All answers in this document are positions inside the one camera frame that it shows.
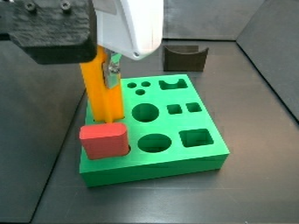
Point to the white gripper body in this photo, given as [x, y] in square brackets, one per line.
[130, 26]

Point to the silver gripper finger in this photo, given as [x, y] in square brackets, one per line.
[111, 68]

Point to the green shape sorter board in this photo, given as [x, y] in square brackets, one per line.
[172, 136]

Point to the black curved stand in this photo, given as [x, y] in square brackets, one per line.
[184, 58]

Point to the red rounded block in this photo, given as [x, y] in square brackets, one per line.
[104, 140]

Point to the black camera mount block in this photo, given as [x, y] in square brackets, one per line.
[54, 30]

